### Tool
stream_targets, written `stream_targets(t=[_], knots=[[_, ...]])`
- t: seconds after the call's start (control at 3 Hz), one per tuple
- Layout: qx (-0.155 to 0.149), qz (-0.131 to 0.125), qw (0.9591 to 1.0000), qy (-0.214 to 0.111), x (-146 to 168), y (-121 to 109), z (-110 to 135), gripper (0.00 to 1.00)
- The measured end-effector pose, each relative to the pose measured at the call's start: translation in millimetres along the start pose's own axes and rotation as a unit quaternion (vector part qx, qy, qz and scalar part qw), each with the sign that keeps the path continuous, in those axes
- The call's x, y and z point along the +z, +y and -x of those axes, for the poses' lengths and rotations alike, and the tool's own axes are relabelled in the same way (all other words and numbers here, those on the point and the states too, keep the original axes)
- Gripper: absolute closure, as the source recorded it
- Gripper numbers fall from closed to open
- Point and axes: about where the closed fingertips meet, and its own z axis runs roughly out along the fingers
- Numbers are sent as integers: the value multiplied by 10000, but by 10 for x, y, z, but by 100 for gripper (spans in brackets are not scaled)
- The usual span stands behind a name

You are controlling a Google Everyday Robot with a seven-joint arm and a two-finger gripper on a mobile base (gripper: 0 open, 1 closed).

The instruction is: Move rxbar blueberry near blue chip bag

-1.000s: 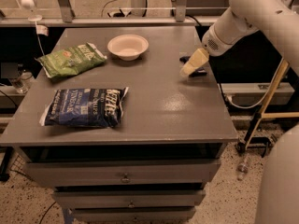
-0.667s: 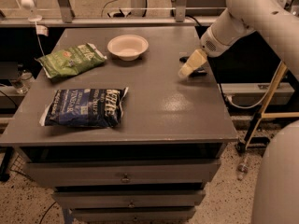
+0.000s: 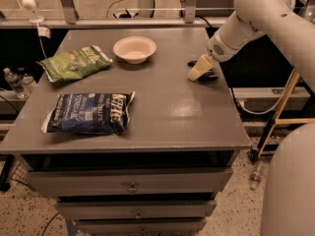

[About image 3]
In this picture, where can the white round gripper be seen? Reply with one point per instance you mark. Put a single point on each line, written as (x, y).
(218, 50)

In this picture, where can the dark blue rxbar wrapper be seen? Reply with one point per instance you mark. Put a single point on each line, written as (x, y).
(208, 76)

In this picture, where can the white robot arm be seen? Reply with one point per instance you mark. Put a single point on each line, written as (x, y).
(289, 198)

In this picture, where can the blue kettle chip bag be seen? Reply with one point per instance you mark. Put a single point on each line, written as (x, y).
(89, 113)

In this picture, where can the green kettle chip bag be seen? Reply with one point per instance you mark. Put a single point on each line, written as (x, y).
(75, 65)

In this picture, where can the white paper bowl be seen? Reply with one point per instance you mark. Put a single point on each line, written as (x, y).
(134, 49)

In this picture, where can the yellow wooden stand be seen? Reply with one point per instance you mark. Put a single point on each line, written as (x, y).
(276, 120)

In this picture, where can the grey drawer cabinet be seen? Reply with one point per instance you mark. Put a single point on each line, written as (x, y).
(163, 173)

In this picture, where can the plastic water bottle on floor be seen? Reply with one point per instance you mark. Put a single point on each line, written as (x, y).
(256, 176)

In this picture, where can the white desk lamp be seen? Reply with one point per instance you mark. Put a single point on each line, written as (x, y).
(32, 6)

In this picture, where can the plastic water bottle left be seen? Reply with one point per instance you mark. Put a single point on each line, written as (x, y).
(15, 82)

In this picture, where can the metal railing frame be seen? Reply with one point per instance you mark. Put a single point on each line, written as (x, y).
(66, 14)

